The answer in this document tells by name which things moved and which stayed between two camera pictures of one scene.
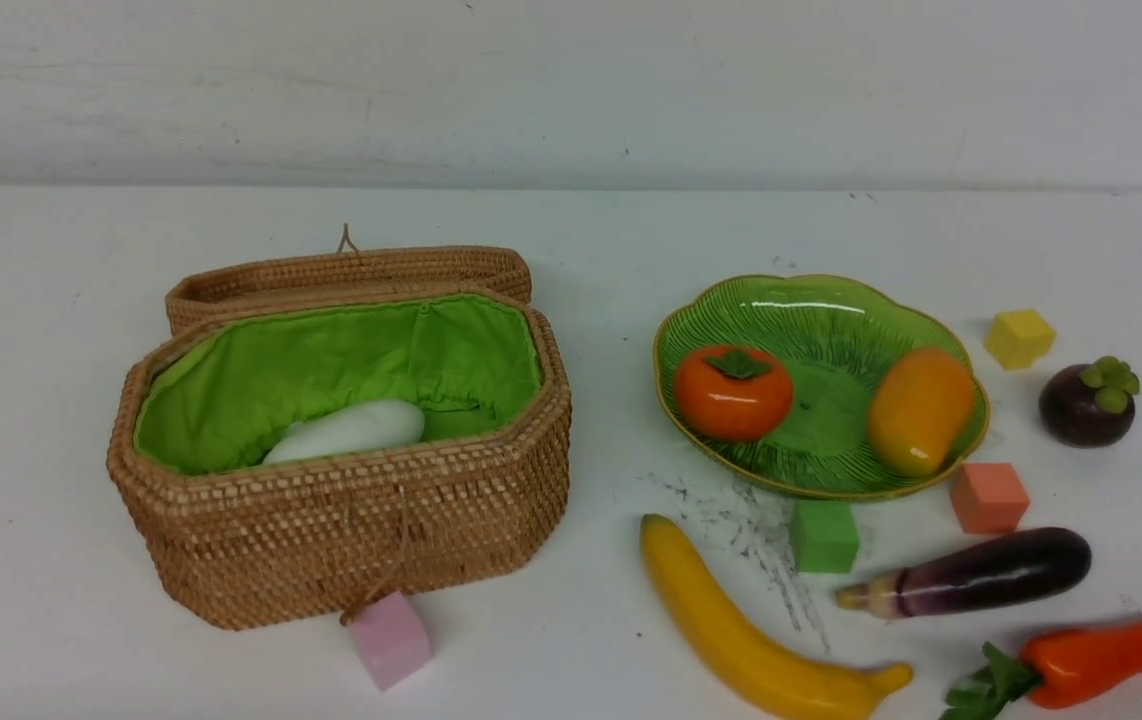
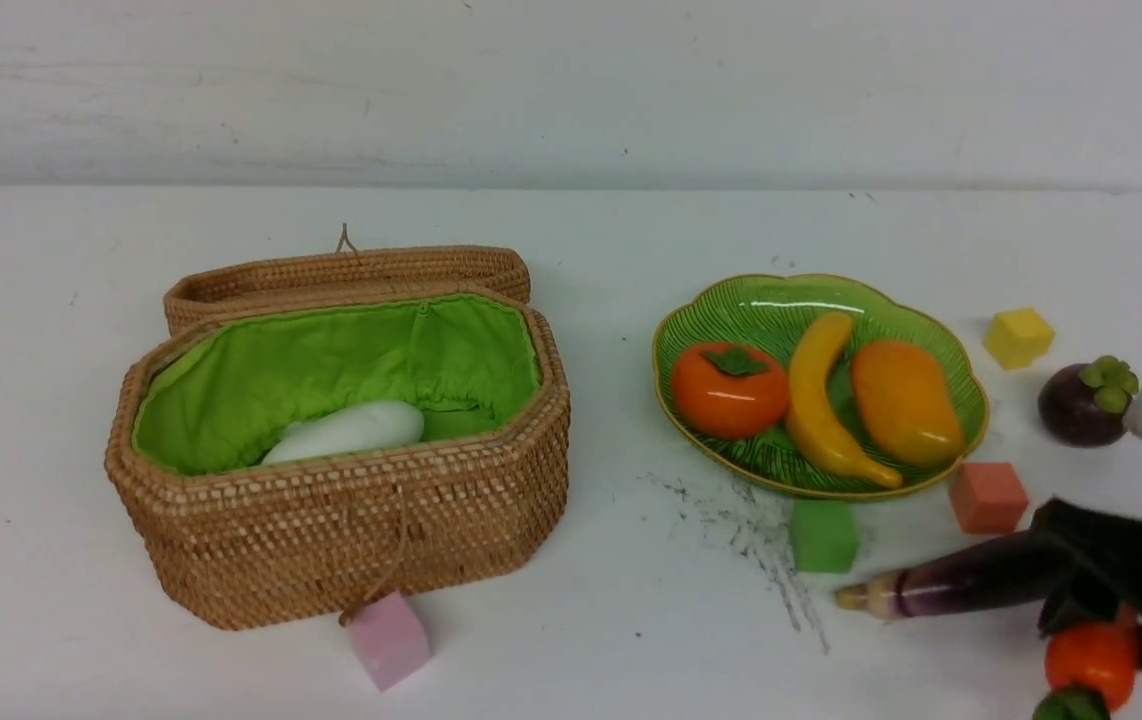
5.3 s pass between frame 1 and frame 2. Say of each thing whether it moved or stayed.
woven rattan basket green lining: stayed
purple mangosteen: stayed
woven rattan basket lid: stayed
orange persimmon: stayed
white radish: stayed
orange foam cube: stayed
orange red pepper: moved
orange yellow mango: moved
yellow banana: moved
